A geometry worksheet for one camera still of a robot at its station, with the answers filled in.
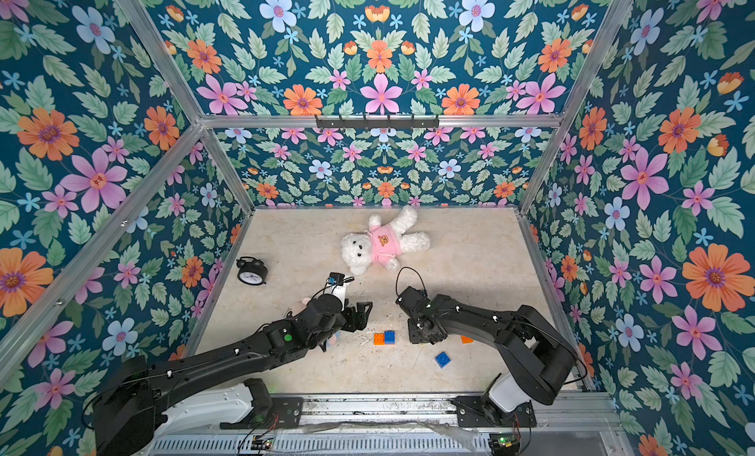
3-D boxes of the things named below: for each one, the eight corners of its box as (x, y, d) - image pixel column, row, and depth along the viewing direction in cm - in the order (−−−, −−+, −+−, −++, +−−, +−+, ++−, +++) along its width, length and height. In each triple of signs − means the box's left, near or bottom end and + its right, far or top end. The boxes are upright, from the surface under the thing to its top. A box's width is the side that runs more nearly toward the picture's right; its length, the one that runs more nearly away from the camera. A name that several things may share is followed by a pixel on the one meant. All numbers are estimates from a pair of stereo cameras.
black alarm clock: (244, 286, 100) (232, 270, 92) (250, 272, 103) (238, 256, 96) (267, 286, 100) (256, 270, 92) (271, 272, 103) (261, 256, 96)
